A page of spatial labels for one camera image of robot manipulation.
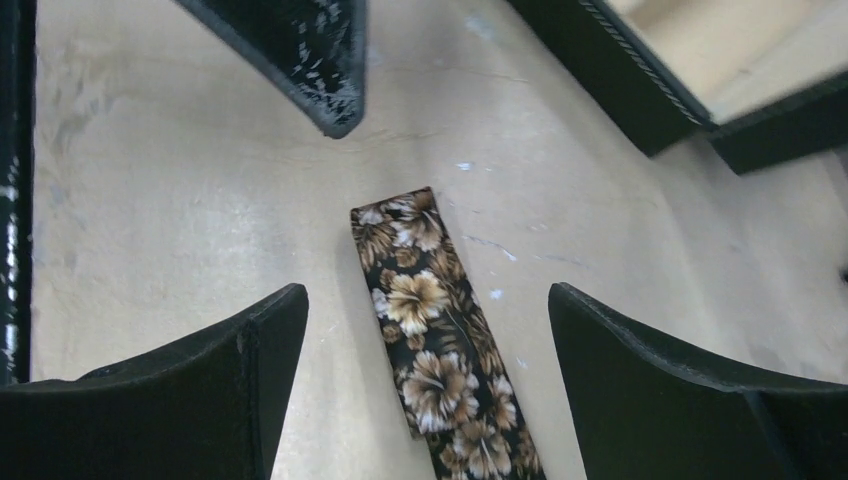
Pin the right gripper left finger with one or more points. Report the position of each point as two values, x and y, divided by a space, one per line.
210 405

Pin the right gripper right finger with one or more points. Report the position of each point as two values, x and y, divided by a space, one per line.
647 405

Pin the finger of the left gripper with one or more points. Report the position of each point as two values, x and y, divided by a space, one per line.
314 52

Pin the brown floral black tie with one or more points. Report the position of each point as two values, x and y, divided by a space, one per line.
450 378

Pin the black tie storage box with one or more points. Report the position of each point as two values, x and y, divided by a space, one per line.
765 81

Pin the black aluminium mounting rail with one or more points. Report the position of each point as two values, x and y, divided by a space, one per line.
18 68

